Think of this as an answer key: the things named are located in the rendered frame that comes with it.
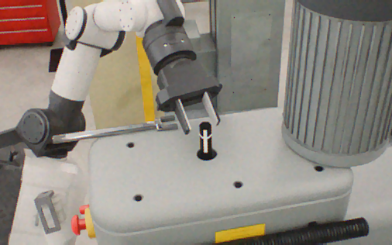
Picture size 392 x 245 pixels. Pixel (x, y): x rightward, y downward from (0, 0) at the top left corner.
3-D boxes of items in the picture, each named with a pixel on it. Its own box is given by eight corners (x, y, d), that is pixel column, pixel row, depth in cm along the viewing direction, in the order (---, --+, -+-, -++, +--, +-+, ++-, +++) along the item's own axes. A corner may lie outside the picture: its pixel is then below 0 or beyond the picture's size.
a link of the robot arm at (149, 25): (131, 62, 93) (112, 16, 97) (177, 60, 99) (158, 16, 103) (154, 24, 84) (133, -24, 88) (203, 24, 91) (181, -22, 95)
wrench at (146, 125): (53, 147, 92) (52, 143, 92) (53, 135, 95) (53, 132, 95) (177, 129, 96) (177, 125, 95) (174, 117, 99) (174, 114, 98)
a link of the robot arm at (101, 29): (153, 6, 107) (115, 8, 123) (113, -8, 101) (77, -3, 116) (143, 53, 108) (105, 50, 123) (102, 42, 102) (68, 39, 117)
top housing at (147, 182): (103, 287, 85) (87, 226, 76) (98, 188, 106) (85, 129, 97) (350, 240, 92) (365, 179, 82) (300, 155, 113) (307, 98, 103)
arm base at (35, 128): (7, 146, 123) (38, 165, 118) (18, 99, 120) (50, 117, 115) (49, 139, 136) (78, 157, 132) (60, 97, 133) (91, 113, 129)
